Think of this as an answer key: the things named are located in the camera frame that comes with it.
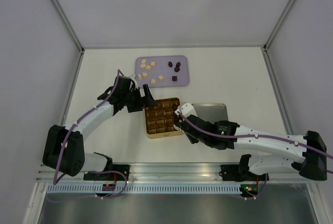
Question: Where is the gold chocolate box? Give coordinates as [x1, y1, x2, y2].
[145, 97, 183, 139]

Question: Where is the white slotted cable duct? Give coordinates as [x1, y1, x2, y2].
[47, 183, 241, 194]

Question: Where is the purple cable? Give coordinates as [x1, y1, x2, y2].
[46, 69, 128, 204]
[176, 111, 333, 183]

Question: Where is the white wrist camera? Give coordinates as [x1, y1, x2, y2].
[177, 102, 197, 118]
[130, 74, 139, 81]

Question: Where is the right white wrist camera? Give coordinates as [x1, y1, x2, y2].
[177, 102, 197, 118]

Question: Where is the aluminium frame post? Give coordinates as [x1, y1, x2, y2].
[262, 0, 297, 52]
[49, 0, 84, 53]

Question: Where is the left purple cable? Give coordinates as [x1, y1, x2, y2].
[46, 69, 128, 204]

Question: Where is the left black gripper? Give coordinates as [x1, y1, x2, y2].
[123, 84, 157, 113]

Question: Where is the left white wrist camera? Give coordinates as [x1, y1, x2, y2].
[130, 74, 139, 81]

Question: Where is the purple plastic tray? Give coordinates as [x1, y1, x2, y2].
[135, 55, 190, 88]

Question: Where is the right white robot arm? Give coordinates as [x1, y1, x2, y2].
[174, 115, 329, 181]

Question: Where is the right aluminium frame post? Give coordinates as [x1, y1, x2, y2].
[262, 0, 297, 52]

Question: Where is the silver tin lid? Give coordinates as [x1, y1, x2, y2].
[193, 103, 228, 124]

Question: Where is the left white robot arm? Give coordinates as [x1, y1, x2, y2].
[42, 75, 157, 185]

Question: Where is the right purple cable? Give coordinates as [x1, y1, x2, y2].
[176, 111, 333, 183]

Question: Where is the aluminium mounting rail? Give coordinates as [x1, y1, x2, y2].
[34, 163, 315, 184]

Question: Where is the left aluminium frame post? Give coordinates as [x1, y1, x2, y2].
[49, 0, 84, 53]

